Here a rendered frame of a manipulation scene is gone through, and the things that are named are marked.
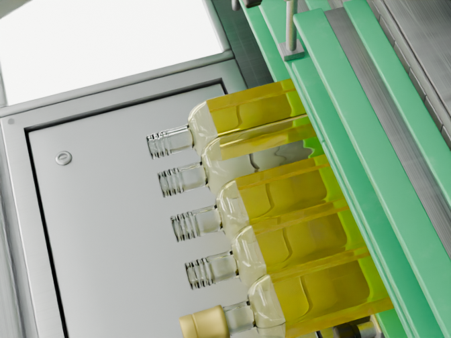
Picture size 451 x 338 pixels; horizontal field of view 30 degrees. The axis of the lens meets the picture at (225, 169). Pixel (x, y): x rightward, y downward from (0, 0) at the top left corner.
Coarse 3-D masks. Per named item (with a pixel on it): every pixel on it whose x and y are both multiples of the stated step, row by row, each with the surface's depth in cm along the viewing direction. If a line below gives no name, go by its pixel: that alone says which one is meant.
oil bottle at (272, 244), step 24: (288, 216) 87; (312, 216) 86; (336, 216) 86; (240, 240) 85; (264, 240) 85; (288, 240) 85; (312, 240) 85; (336, 240) 85; (360, 240) 85; (240, 264) 85; (264, 264) 84; (288, 264) 84
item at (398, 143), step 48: (336, 48) 85; (384, 48) 84; (336, 96) 81; (384, 96) 81; (384, 144) 78; (432, 144) 77; (384, 192) 75; (432, 192) 75; (432, 240) 72; (432, 288) 69
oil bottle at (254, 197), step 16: (304, 160) 90; (320, 160) 90; (240, 176) 90; (256, 176) 89; (272, 176) 89; (288, 176) 89; (304, 176) 89; (320, 176) 89; (224, 192) 89; (240, 192) 88; (256, 192) 88; (272, 192) 88; (288, 192) 88; (304, 192) 88; (320, 192) 88; (336, 192) 88; (224, 208) 88; (240, 208) 87; (256, 208) 87; (272, 208) 87; (288, 208) 87; (304, 208) 88; (224, 224) 88; (240, 224) 87
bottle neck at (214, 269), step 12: (228, 252) 86; (192, 264) 86; (204, 264) 85; (216, 264) 85; (228, 264) 85; (192, 276) 85; (204, 276) 85; (216, 276) 85; (228, 276) 86; (192, 288) 85
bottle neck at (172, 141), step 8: (176, 128) 96; (184, 128) 96; (152, 136) 95; (160, 136) 95; (168, 136) 95; (176, 136) 95; (184, 136) 95; (152, 144) 95; (160, 144) 95; (168, 144) 95; (176, 144) 95; (184, 144) 95; (152, 152) 95; (160, 152) 95; (168, 152) 96; (176, 152) 96
